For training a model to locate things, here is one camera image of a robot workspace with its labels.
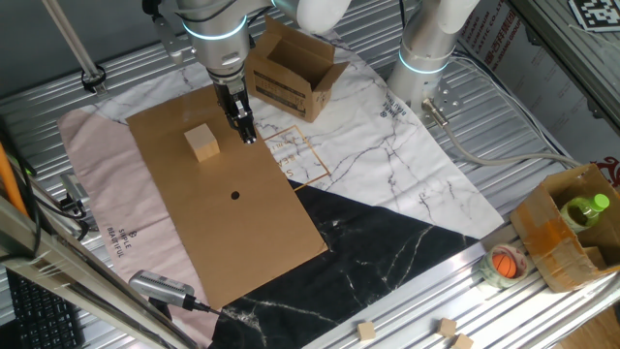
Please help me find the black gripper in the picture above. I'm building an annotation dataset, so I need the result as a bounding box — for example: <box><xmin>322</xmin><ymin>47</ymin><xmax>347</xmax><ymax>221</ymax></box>
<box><xmin>211</xmin><ymin>76</ymin><xmax>258</xmax><ymax>145</ymax></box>

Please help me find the large pale wooden block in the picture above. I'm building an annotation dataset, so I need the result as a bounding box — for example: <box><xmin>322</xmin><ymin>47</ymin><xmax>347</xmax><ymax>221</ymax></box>
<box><xmin>183</xmin><ymin>122</ymin><xmax>221</xmax><ymax>164</ymax></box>

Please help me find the open printed cardboard box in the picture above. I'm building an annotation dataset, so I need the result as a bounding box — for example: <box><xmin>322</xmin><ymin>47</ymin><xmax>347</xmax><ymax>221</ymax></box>
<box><xmin>244</xmin><ymin>14</ymin><xmax>351</xmax><ymax>124</ymax></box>

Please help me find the brown cardboard sheet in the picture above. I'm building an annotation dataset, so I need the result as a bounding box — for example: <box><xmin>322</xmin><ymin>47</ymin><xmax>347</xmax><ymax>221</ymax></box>
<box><xmin>125</xmin><ymin>79</ymin><xmax>329</xmax><ymax>310</ymax></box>

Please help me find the marble print cloth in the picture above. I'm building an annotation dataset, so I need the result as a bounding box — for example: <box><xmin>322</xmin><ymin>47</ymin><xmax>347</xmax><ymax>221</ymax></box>
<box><xmin>56</xmin><ymin>18</ymin><xmax>506</xmax><ymax>349</ymax></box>

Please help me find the grey metal pole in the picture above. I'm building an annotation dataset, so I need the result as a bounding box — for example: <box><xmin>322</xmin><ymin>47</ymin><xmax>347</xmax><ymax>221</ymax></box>
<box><xmin>41</xmin><ymin>0</ymin><xmax>108</xmax><ymax>96</ymax></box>

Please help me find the orange pole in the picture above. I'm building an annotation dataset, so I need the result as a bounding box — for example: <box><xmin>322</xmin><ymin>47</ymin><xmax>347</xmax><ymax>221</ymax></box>
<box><xmin>0</xmin><ymin>143</ymin><xmax>29</xmax><ymax>218</ymax></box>

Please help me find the black keyboard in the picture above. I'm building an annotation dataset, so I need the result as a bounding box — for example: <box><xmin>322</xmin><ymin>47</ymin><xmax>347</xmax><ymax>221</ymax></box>
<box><xmin>4</xmin><ymin>269</ymin><xmax>86</xmax><ymax>349</ymax></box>

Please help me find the clear tape roll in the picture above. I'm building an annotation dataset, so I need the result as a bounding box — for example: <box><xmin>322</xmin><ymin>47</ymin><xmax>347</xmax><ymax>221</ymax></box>
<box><xmin>479</xmin><ymin>242</ymin><xmax>530</xmax><ymax>291</ymax></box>

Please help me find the orange mini basketball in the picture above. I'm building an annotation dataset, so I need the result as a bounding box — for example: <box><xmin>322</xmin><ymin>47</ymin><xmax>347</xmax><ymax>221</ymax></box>
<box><xmin>491</xmin><ymin>253</ymin><xmax>518</xmax><ymax>279</ymax></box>

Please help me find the white panel with red print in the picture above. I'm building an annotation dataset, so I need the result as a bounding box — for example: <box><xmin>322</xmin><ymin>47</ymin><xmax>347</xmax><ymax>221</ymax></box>
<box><xmin>454</xmin><ymin>0</ymin><xmax>620</xmax><ymax>193</ymax></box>

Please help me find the taped brown cardboard box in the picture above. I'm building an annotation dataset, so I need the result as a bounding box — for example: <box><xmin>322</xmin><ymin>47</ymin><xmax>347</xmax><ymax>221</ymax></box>
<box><xmin>509</xmin><ymin>163</ymin><xmax>620</xmax><ymax>294</ymax></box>

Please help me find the green plastic bottle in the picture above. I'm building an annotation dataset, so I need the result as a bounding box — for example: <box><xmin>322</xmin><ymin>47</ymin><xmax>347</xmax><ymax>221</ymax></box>
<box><xmin>560</xmin><ymin>192</ymin><xmax>611</xmax><ymax>234</ymax></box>

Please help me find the black white marker board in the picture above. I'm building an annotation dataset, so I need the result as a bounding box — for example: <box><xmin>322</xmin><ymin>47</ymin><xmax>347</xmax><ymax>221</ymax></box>
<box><xmin>567</xmin><ymin>0</ymin><xmax>620</xmax><ymax>34</ymax></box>

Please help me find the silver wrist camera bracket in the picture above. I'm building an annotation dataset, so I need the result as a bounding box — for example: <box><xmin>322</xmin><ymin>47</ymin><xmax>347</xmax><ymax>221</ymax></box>
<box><xmin>152</xmin><ymin>14</ymin><xmax>195</xmax><ymax>67</ymax></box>

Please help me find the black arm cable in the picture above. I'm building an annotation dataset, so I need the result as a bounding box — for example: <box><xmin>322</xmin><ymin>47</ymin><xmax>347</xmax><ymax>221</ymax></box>
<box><xmin>142</xmin><ymin>0</ymin><xmax>272</xmax><ymax>30</ymax></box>

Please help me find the silver depth camera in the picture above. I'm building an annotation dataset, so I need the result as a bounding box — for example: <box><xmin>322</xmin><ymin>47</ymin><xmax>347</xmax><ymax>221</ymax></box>
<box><xmin>128</xmin><ymin>270</ymin><xmax>195</xmax><ymax>309</ymax></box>
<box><xmin>58</xmin><ymin>172</ymin><xmax>93</xmax><ymax>219</ymax></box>

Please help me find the black camera cable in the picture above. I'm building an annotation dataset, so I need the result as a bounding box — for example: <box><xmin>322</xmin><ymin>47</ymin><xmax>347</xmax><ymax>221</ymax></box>
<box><xmin>182</xmin><ymin>295</ymin><xmax>229</xmax><ymax>317</ymax></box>

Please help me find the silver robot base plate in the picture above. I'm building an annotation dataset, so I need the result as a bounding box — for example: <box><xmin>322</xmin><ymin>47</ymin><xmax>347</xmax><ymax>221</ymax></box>
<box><xmin>411</xmin><ymin>79</ymin><xmax>464</xmax><ymax>120</ymax></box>

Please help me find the aluminium frame beam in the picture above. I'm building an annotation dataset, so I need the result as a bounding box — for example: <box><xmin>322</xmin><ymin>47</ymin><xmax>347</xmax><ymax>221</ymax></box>
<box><xmin>0</xmin><ymin>193</ymin><xmax>200</xmax><ymax>349</ymax></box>

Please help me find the thick grey robot cable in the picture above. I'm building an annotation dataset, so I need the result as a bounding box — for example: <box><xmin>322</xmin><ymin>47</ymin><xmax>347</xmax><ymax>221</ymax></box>
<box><xmin>420</xmin><ymin>98</ymin><xmax>582</xmax><ymax>169</ymax></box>

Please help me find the dark metal frame beam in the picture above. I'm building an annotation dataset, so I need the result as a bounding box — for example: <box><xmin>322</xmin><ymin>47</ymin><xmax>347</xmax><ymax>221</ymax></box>
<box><xmin>503</xmin><ymin>0</ymin><xmax>620</xmax><ymax>137</ymax></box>

